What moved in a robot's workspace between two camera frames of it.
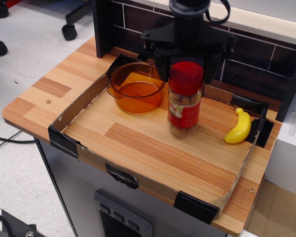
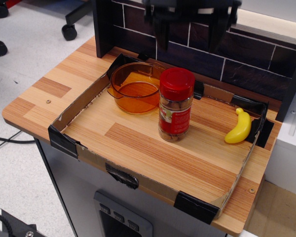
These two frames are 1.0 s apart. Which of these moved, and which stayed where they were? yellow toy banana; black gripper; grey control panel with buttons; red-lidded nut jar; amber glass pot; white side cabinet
Moved: red-lidded nut jar; black gripper
Stayed: yellow toy banana; white side cabinet; amber glass pot; grey control panel with buttons
